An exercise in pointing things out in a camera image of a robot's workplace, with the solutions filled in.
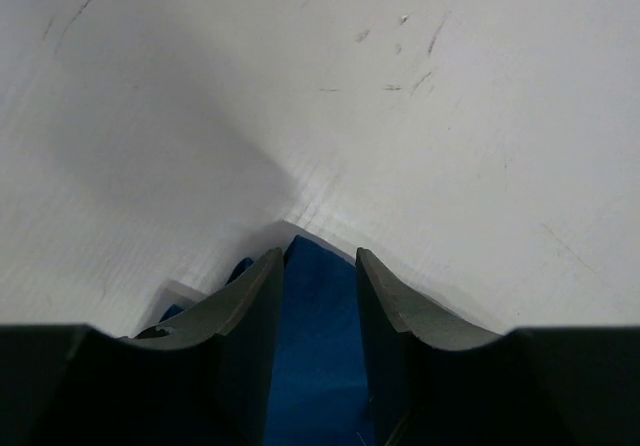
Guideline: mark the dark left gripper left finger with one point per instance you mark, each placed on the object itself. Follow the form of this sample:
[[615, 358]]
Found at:
[[230, 339]]

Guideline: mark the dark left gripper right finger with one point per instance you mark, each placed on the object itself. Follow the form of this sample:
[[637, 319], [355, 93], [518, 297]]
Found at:
[[400, 328]]

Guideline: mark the blue mickey mouse t-shirt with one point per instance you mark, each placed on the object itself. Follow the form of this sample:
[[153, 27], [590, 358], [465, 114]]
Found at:
[[319, 393]]

